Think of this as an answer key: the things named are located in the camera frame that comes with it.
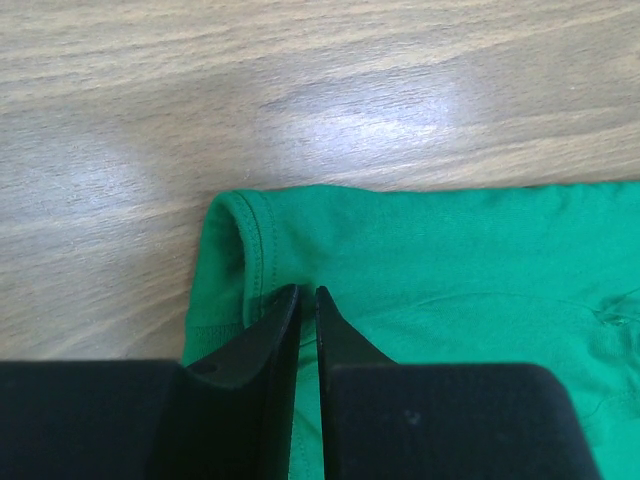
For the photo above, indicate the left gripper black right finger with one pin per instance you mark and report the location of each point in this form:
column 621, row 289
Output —
column 385, row 420

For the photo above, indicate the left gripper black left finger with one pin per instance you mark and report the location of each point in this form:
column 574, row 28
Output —
column 225, row 416

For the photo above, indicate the green t shirt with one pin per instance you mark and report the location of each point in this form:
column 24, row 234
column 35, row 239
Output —
column 547, row 275

